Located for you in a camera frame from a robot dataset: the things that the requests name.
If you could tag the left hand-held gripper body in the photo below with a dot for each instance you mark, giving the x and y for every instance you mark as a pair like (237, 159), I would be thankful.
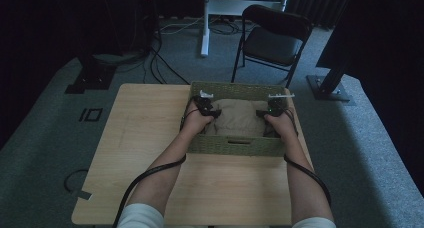
(203, 104)

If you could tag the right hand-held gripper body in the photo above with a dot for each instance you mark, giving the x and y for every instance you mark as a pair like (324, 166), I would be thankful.
(276, 106)

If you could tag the beige cloth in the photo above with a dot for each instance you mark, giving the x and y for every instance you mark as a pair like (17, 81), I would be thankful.
(238, 118)

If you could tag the green woven basket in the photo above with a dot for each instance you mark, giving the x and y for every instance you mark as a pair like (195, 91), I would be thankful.
(233, 146)

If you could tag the person's left hand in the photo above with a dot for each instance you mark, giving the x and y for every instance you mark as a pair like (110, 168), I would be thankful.
(195, 121)

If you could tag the person's right hand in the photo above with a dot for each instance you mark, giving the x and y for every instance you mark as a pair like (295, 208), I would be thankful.
(280, 124)

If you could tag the black slanted stand with base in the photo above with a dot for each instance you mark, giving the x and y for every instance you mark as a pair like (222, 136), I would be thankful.
(328, 86)

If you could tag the black folding chair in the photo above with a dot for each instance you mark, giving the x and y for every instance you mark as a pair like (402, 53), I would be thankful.
(273, 44)

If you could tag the white metal stand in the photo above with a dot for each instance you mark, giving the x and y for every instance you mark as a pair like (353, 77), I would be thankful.
(206, 28)

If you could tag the black stand with flat base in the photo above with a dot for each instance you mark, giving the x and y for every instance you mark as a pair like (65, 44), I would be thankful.
(91, 78)

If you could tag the white right sleeve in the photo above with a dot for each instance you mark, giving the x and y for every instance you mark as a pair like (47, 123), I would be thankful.
(315, 224)

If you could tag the white sleeve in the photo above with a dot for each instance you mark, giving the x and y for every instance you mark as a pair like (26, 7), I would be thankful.
(140, 218)
(315, 224)

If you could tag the white left sleeve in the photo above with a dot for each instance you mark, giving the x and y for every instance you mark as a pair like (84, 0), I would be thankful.
(140, 218)

